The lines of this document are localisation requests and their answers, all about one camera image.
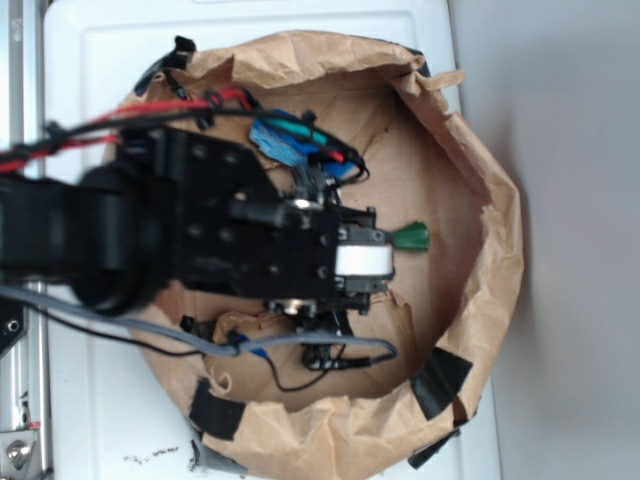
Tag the orange toy carrot green stem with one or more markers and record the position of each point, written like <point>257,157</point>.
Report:
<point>412,237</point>

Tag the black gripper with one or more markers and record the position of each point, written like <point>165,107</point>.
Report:
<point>239,236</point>

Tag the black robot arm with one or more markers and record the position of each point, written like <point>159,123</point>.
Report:
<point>176,205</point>

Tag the brown paper bag bin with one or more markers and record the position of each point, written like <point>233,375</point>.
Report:
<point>448,309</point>

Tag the blue sponge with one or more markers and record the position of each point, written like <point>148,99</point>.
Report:
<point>291,140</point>

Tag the aluminium frame rail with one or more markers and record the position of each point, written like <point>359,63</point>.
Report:
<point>26,450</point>

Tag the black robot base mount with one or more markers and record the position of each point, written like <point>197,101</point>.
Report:
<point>12,324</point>

